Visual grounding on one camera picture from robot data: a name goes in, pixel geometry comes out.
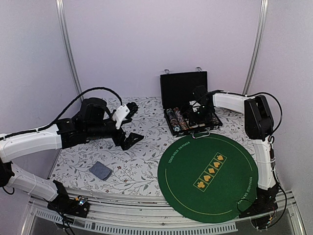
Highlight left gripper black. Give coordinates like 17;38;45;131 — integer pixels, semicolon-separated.
86;117;145;150

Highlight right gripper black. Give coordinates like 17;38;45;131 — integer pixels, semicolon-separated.
188;105;212;127

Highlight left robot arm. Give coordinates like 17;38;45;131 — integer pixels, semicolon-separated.
0;97;143;212

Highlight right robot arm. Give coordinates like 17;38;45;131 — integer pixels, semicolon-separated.
122;90;278;213

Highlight poker chip row far right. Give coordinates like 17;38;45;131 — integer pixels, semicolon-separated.
210;112;221;126

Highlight poker chip row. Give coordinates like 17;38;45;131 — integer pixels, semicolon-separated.
210;112;221;126
173;107;189;130
166;109;181;132

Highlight black poker chip case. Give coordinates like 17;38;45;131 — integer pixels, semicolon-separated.
160;68;223;137

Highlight poker chip row far left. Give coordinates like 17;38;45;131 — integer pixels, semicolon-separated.
166;109;181;132

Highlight blue grey folded cloth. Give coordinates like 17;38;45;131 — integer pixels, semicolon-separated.
89;161;112;181

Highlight green round poker mat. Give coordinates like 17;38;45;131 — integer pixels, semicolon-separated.
157;134;259;223

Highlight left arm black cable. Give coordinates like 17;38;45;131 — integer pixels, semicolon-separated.
4;87;123;138

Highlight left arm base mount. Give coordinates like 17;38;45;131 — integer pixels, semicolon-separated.
47;180;90;218

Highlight right aluminium frame post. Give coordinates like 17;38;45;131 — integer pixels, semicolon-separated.
242;0;268;95

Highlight aluminium frame post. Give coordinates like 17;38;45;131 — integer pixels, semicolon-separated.
242;0;268;95
55;0;82;94

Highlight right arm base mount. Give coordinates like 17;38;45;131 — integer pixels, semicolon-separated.
239;185;279;230

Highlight left aluminium frame post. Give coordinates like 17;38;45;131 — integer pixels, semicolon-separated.
55;0;82;94

